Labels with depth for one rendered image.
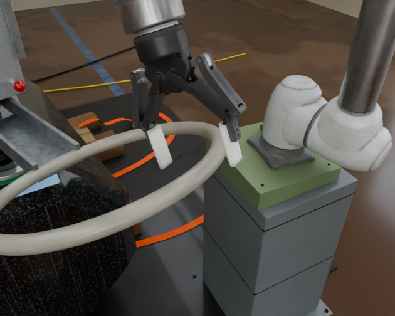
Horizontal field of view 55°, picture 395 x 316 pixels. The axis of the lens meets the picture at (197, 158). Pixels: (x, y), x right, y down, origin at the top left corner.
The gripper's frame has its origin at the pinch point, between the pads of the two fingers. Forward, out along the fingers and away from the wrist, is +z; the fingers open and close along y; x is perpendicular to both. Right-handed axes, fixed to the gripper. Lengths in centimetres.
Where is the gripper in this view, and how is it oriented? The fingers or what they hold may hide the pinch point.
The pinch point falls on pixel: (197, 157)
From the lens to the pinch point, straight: 61.1
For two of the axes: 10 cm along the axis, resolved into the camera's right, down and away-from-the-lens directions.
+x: -5.0, 4.4, -7.5
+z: 2.8, 9.0, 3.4
